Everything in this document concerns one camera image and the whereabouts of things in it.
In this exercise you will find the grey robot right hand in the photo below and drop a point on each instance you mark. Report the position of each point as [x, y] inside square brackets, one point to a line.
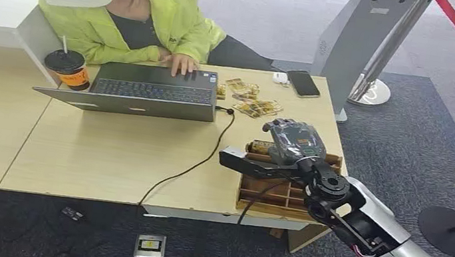
[294, 143]

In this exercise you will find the person's forearm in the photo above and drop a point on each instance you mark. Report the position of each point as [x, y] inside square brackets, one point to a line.
[118, 53]

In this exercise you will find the gold card in tray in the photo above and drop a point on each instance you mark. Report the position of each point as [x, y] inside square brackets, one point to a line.
[259, 146]

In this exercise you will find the single gold patterned card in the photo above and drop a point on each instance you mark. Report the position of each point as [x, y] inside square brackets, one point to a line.
[221, 92]

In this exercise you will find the person's hand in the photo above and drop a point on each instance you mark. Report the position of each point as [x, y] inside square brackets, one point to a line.
[182, 64]

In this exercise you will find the person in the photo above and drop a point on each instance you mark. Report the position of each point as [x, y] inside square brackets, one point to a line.
[167, 16]

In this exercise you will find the wooden compartment tray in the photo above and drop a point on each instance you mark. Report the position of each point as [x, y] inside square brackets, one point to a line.
[271, 198]

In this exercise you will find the black smartphone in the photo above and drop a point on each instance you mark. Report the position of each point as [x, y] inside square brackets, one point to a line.
[303, 84]

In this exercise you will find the small white case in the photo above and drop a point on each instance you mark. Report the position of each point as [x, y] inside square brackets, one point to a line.
[280, 78]

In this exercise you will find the silver stanchion base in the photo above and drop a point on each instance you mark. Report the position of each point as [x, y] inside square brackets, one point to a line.
[376, 95]

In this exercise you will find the wooden desk leg panel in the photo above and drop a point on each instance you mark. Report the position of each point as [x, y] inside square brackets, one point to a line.
[303, 240]

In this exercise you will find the grey kiosk stand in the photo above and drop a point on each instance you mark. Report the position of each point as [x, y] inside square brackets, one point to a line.
[356, 38]

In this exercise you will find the silver stanchion pole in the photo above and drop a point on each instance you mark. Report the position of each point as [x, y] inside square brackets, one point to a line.
[393, 44]

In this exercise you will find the grey laptop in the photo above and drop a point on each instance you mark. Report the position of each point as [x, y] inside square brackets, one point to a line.
[152, 94]

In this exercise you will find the metal floor socket plate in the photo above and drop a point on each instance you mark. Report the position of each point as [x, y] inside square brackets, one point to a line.
[150, 246]

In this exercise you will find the black round stanchion base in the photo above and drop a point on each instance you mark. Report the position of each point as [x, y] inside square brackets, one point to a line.
[446, 236]

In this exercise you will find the orange cup with black lid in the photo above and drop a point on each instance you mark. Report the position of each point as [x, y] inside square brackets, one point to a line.
[68, 70]

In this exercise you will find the white drinking straw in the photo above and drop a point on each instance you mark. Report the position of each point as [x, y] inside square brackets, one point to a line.
[64, 44]

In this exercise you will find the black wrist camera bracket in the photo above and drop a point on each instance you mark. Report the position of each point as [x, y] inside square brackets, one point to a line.
[249, 162]

